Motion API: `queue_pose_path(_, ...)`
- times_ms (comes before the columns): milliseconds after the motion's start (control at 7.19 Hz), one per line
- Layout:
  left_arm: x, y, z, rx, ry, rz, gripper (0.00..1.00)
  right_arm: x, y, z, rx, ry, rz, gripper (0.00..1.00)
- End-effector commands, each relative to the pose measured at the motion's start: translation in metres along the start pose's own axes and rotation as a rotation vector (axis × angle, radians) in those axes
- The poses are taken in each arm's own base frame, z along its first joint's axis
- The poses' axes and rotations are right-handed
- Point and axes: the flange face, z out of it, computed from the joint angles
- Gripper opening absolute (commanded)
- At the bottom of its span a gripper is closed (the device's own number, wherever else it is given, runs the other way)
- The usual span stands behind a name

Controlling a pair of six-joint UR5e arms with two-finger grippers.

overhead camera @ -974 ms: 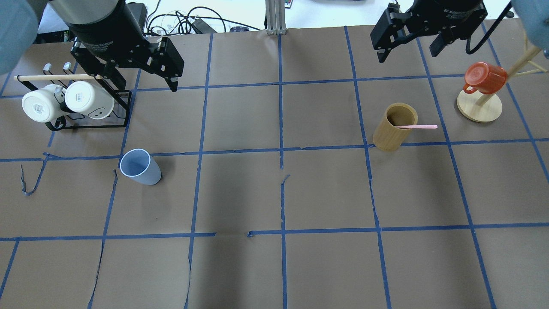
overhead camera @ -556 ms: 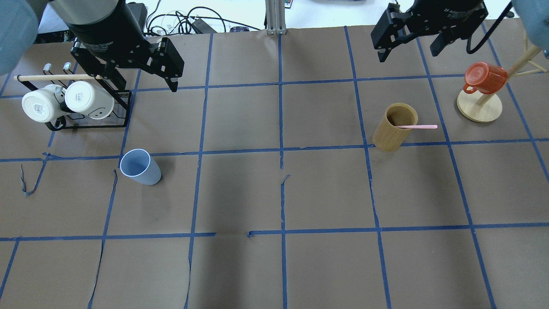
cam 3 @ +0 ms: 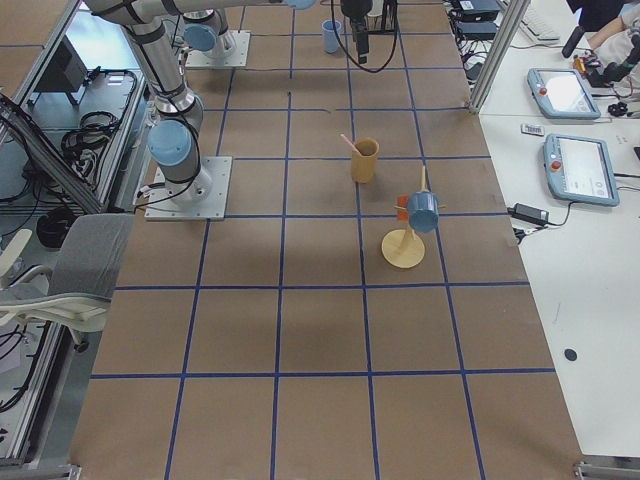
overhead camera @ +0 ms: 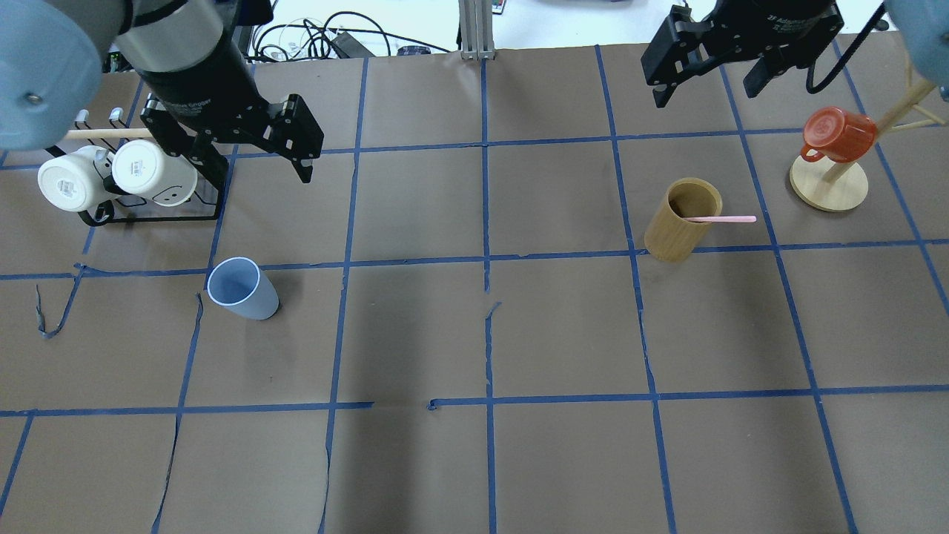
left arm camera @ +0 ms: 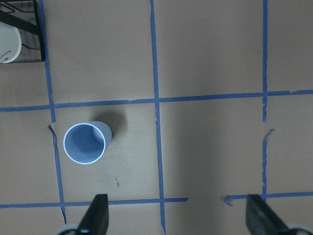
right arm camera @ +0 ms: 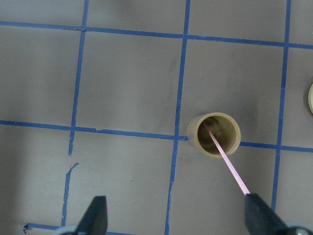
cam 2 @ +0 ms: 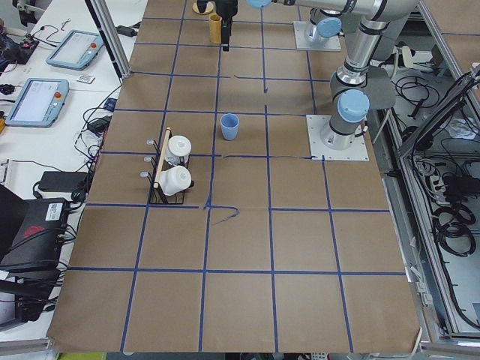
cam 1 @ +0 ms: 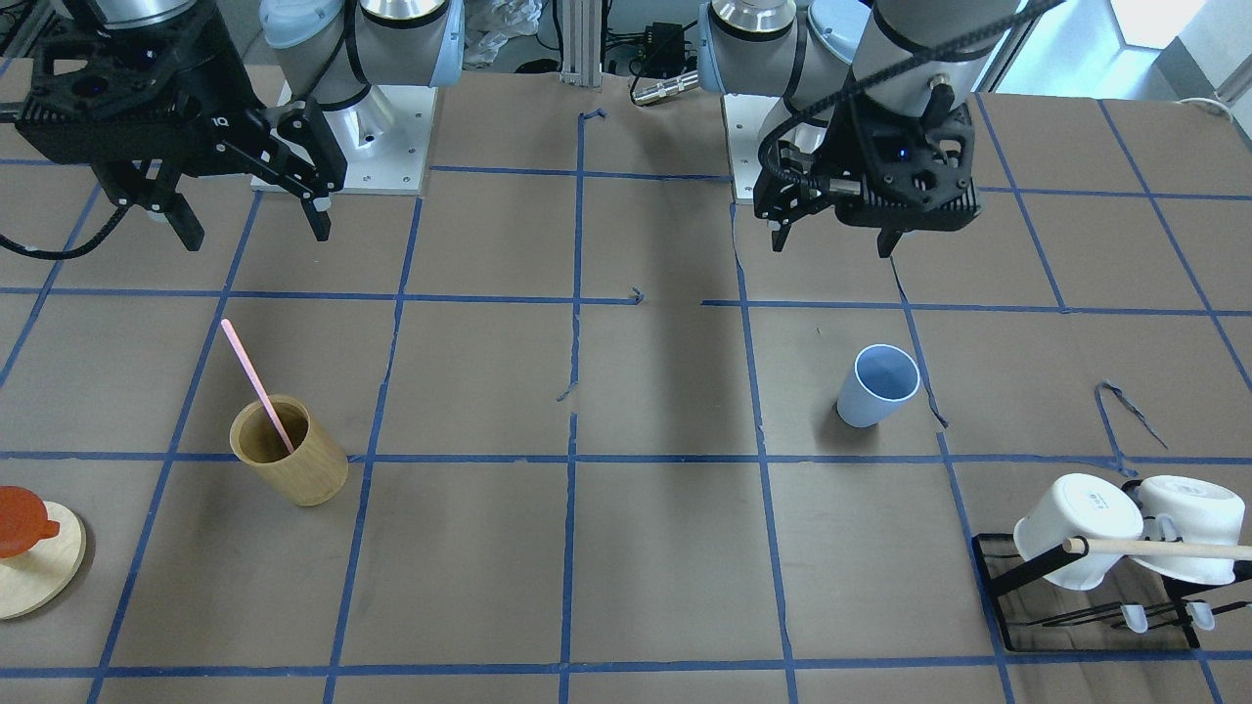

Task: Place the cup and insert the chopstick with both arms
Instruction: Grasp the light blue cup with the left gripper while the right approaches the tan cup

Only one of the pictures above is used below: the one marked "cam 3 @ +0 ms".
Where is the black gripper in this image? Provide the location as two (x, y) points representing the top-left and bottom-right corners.
(340, 0), (373, 64)

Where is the light blue plastic cup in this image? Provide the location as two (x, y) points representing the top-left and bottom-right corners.
(321, 19), (342, 54)

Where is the pink chopstick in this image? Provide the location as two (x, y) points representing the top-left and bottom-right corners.
(339, 133), (360, 154)

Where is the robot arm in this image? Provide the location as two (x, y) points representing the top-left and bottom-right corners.
(182, 9), (236, 59)
(86, 1), (255, 208)

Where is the bamboo chopstick holder cup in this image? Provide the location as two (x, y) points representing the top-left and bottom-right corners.
(351, 137), (379, 184)

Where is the orange mug on stand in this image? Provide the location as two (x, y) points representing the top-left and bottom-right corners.
(395, 195), (409, 222)

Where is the blue mug on stand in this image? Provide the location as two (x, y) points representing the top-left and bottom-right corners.
(406, 190), (439, 233)

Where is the white keyboard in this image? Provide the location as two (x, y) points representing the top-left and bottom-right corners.
(519, 2), (560, 45)

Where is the upper teach pendant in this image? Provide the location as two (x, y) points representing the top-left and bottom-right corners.
(527, 68), (601, 120)

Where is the teach pendant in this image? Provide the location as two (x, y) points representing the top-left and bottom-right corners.
(543, 134), (620, 207)
(527, 68), (601, 120)

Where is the black power adapter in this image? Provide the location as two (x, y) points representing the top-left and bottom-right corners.
(507, 203), (549, 227)

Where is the lower teach pendant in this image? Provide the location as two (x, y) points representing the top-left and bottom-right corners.
(543, 134), (620, 207)

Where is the grey office chair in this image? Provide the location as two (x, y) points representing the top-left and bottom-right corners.
(1, 213), (134, 352)

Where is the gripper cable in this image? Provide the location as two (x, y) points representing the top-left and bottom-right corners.
(329, 0), (401, 75)

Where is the black wire mug rack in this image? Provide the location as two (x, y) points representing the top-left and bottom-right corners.
(366, 0), (398, 35)

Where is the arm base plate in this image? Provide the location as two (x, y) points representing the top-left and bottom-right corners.
(144, 156), (233, 221)
(185, 29), (251, 69)

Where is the aluminium frame post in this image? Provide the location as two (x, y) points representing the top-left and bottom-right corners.
(468, 0), (530, 114)

